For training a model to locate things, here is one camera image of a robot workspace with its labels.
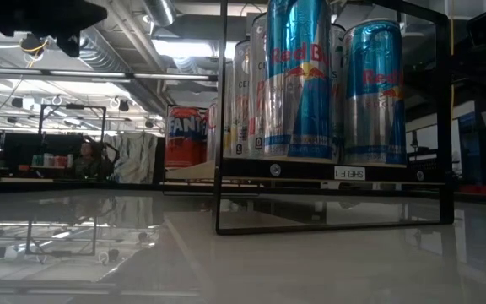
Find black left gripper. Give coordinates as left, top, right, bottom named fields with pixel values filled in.
left=0, top=0, right=108, bottom=58

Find red soda can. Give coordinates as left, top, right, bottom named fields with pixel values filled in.
left=165, top=105, right=208, bottom=169

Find silver Diet Coke can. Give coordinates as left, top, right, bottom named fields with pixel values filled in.
left=206, top=99, right=218, bottom=164

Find blue silver Red Bull can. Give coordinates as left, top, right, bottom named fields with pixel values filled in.
left=263, top=0, right=333, bottom=160

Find light blue Red Bull can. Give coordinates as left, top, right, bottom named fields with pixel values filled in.
left=343, top=19, right=408, bottom=166

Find long linear ceiling light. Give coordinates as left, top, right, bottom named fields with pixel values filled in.
left=0, top=66, right=219, bottom=82

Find red white background containers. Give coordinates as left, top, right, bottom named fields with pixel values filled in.
left=30, top=153, right=75, bottom=169

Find person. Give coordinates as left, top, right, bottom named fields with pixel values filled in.
left=72, top=141, right=116, bottom=182

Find white streaked cloth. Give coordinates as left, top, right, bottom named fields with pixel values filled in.
left=103, top=133, right=159, bottom=185

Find black partition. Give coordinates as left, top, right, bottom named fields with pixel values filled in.
left=153, top=137, right=168, bottom=185

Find yellow ceiling cable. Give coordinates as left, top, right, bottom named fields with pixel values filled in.
left=19, top=38, right=51, bottom=55

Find large silver ceiling duct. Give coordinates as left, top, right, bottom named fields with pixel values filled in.
left=78, top=0, right=168, bottom=117

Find black metal stand frame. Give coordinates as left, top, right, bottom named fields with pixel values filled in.
left=37, top=103, right=108, bottom=148

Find wooden shelf black metal frame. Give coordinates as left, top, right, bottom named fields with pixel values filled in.
left=162, top=0, right=455, bottom=236

